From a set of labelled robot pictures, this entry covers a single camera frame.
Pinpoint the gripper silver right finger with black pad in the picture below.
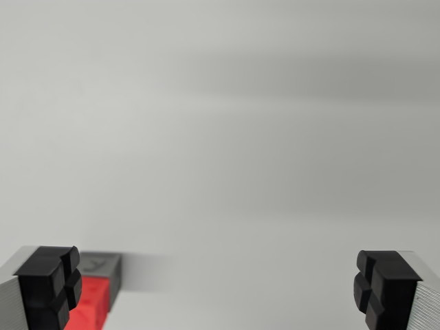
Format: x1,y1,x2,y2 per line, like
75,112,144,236
353,249,440,330

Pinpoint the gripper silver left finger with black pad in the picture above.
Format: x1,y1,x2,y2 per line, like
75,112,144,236
0,245,84,330

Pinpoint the red studded cube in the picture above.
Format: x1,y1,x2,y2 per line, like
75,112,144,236
63,276,111,330

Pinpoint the grey embossed cube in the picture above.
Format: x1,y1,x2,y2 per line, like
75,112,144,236
78,252,123,313

